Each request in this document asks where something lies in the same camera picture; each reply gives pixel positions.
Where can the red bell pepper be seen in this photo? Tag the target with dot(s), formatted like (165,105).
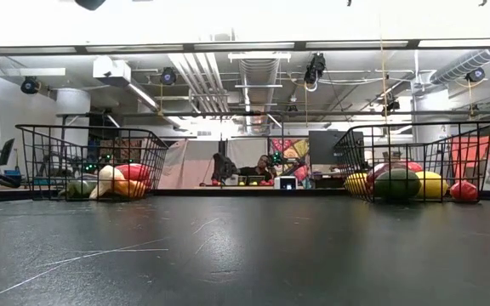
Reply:
(134,172)

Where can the yellow lemon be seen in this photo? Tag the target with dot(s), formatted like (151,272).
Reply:
(357,183)
(432,184)

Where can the white garlic bulb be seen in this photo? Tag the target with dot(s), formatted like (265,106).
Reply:
(106,180)

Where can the green avocado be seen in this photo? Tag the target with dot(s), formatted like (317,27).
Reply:
(397,184)

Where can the green cucumber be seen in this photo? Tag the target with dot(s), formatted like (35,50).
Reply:
(77,188)

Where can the small red produce piece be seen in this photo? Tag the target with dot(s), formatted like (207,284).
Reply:
(464,191)

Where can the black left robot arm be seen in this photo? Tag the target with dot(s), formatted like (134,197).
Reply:
(89,3)

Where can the background black robot arm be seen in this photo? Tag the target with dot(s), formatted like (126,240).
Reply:
(223,166)

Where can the colourful patterned tapestry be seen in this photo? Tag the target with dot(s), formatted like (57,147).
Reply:
(292,149)

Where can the small white device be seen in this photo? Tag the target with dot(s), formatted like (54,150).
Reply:
(285,183)

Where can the white curtain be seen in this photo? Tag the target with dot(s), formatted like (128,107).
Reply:
(185,166)

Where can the black table mat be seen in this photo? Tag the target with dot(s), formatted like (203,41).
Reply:
(245,255)

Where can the overhead light bar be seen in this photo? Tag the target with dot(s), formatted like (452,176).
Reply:
(245,46)

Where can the black hanging ceiling device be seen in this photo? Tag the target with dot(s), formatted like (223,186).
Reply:
(315,68)

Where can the white ceiling unit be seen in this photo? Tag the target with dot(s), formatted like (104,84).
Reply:
(111,70)

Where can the red curtain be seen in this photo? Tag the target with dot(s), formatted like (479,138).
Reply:
(470,153)

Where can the black tilted monitor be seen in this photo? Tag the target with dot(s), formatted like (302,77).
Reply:
(7,151)

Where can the black table frame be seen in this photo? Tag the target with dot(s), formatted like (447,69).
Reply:
(228,192)

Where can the grey ceiling duct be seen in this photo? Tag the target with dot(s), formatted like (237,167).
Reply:
(258,76)

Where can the black ceiling camera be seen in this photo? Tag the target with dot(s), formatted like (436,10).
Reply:
(476,74)
(30,85)
(168,75)

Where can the silver flexible duct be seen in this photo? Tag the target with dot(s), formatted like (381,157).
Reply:
(466,64)

